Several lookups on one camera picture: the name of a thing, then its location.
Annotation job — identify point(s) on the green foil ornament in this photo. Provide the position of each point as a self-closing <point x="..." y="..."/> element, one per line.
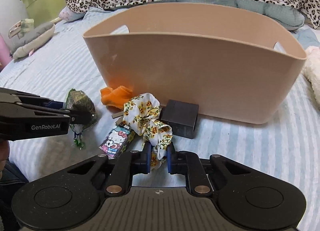
<point x="78" y="101"/>

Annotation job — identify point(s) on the beige plastic storage bin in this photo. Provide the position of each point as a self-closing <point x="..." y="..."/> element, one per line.
<point x="235" y="64"/>

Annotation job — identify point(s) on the small green patterned box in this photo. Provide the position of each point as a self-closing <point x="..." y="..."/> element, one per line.
<point x="21" y="28"/>

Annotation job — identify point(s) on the pink floral pillow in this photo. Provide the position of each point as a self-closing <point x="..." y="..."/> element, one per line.
<point x="69" y="16"/>

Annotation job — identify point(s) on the person's denim leg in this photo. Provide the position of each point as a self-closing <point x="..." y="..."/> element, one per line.
<point x="11" y="181"/>

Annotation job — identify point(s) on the orange cloth piece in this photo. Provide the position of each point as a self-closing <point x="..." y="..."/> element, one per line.
<point x="115" y="97"/>

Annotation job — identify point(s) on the white fluffy plush toy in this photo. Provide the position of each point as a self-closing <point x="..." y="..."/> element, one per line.
<point x="311" y="70"/>

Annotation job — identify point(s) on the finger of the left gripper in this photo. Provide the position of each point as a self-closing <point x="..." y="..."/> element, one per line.
<point x="55" y="104"/>
<point x="80" y="116"/>

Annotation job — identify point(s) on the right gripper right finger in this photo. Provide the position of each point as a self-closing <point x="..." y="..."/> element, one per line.
<point x="189" y="165"/>

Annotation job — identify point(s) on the grey plush toy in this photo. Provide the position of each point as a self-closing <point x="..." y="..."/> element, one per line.
<point x="33" y="40"/>

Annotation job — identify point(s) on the person's left hand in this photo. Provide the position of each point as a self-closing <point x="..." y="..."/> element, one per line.
<point x="4" y="153"/>

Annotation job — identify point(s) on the hello kitty card box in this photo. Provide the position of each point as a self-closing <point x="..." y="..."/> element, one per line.
<point x="117" y="140"/>

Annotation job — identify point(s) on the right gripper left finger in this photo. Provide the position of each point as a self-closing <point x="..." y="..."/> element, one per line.
<point x="123" y="168"/>

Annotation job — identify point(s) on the black small box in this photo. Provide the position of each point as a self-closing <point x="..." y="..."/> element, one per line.
<point x="181" y="117"/>

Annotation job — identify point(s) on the yellow floral scrunchie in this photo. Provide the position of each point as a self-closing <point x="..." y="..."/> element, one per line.
<point x="142" y="115"/>

